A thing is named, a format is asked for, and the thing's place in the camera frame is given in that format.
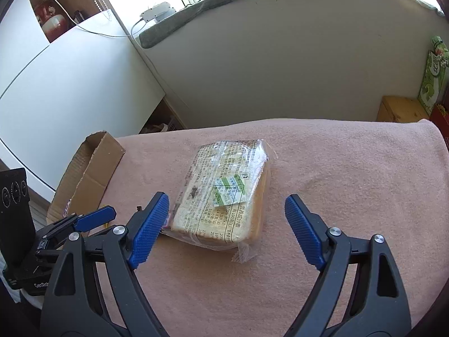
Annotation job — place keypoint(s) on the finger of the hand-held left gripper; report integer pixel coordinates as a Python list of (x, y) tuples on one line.
[(94, 217)]

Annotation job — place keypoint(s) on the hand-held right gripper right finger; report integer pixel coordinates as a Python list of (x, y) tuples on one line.
[(305, 231)]

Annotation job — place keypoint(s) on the green printed carton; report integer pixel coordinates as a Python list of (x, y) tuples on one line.
[(433, 84)]

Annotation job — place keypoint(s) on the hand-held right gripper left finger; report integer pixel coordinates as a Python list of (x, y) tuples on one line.
[(147, 231)]

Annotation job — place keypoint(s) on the white cabinet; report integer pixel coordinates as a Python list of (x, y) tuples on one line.
[(87, 94)]

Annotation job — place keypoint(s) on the white plastic device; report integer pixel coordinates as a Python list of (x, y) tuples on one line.
[(158, 12)]

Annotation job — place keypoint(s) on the red jar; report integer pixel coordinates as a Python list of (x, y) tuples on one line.
[(52, 21)]

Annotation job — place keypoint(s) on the brown cardboard box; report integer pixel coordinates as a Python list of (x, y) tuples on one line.
[(87, 172)]

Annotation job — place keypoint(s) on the red box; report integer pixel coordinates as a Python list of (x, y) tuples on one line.
[(440, 121)]

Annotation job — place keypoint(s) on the wooden box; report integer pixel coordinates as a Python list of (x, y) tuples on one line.
[(400, 108)]

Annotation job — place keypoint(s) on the clear packet of sliced bread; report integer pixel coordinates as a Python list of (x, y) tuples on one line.
[(217, 189)]

